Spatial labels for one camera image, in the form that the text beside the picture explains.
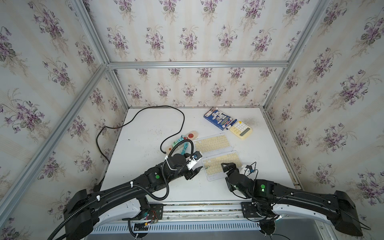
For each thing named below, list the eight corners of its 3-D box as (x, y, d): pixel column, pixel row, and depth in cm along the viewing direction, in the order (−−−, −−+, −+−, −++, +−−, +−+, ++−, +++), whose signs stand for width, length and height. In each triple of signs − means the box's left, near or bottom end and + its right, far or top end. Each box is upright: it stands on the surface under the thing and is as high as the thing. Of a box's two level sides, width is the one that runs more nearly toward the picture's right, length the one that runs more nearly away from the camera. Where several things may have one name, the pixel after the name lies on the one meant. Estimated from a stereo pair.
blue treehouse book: (202, 118, 115) (202, 115, 113) (212, 108, 122) (213, 105, 120) (223, 131, 107) (223, 128, 105) (232, 120, 114) (233, 117, 112)
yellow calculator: (228, 130, 108) (229, 128, 107) (237, 121, 114) (238, 119, 112) (245, 142, 102) (246, 140, 100) (254, 131, 108) (255, 129, 106)
